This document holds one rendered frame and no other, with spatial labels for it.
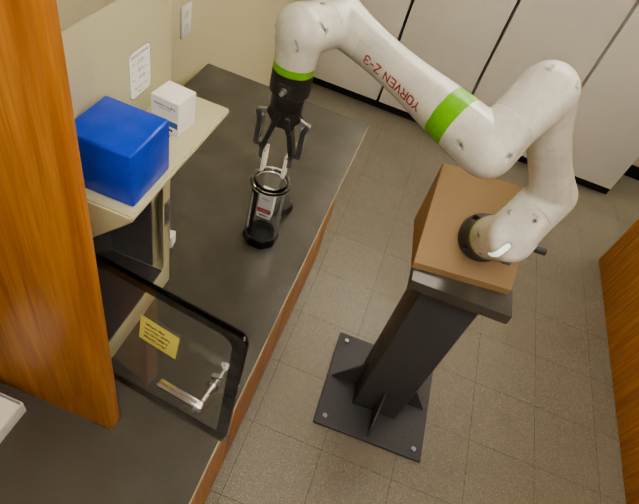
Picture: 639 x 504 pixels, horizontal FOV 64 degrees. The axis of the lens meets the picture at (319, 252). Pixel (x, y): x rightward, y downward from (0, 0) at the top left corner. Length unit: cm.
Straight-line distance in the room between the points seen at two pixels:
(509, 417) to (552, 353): 53
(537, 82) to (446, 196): 58
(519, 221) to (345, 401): 126
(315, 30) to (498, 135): 41
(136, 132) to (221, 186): 94
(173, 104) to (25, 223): 28
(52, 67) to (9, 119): 9
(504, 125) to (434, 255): 63
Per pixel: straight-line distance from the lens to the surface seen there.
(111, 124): 75
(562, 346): 309
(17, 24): 54
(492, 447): 255
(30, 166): 65
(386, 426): 234
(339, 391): 235
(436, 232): 158
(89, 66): 77
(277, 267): 145
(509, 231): 139
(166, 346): 92
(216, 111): 95
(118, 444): 118
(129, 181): 72
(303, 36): 109
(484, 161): 105
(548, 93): 110
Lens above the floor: 204
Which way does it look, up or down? 47 degrees down
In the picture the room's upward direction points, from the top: 19 degrees clockwise
